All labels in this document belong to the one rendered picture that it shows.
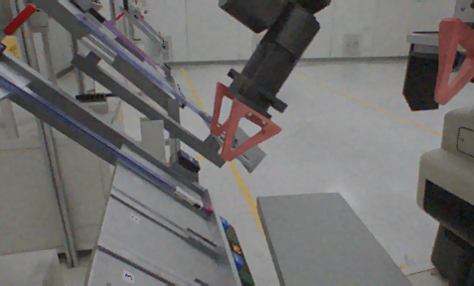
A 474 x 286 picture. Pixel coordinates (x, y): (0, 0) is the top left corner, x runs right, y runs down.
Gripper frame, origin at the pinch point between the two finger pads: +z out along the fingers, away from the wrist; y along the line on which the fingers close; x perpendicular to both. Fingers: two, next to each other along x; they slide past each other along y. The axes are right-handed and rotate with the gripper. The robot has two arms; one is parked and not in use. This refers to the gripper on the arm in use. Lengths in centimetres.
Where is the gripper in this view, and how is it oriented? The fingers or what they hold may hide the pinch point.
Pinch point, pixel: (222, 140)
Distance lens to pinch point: 46.8
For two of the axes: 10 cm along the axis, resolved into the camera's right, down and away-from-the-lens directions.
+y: 2.1, 3.5, -9.1
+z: -5.4, 8.2, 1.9
